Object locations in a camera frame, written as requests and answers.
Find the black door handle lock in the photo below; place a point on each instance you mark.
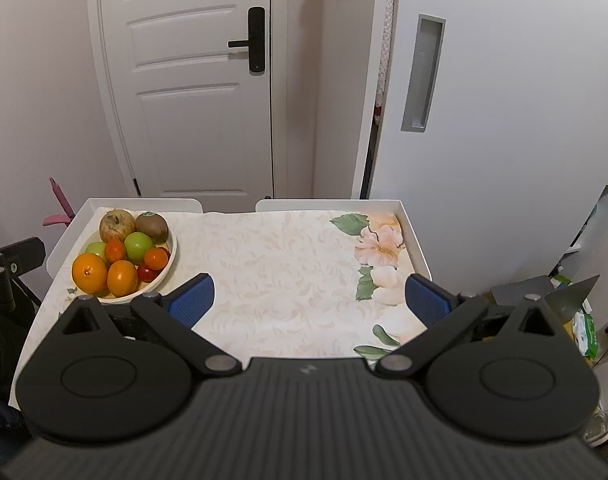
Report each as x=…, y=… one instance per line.
x=255, y=43

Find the brown kiwi with sticker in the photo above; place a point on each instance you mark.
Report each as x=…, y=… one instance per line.
x=153, y=225

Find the white panel door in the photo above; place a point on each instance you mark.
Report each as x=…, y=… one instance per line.
x=194, y=121

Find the cream oval fruit bowl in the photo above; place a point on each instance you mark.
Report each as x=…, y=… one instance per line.
x=143, y=287

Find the red cherry tomato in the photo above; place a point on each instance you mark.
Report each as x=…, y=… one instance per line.
x=146, y=274
x=167, y=252

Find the russet brown apple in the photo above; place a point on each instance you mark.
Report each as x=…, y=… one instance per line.
x=116, y=224

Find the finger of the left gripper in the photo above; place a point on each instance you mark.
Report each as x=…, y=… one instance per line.
x=22, y=257

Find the white sliding wardrobe door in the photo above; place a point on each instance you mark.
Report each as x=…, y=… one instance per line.
x=495, y=132

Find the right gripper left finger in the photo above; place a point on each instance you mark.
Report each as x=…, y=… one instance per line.
x=171, y=318

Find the small tangerine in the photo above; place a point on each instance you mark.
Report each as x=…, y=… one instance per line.
x=156, y=259
x=115, y=250

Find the large orange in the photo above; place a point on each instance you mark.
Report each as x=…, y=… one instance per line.
x=122, y=278
x=89, y=273

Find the green apple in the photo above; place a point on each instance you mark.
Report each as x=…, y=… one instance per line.
x=137, y=244
x=98, y=249

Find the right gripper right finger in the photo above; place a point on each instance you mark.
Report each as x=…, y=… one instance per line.
x=447, y=319

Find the floral white tablecloth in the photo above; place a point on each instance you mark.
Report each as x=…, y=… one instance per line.
x=318, y=279

